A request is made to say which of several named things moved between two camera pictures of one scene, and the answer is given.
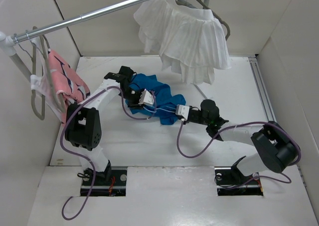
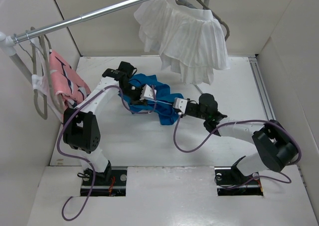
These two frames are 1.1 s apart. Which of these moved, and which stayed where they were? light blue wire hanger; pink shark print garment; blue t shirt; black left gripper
Moved: light blue wire hanger
Stayed: blue t shirt; black left gripper; pink shark print garment
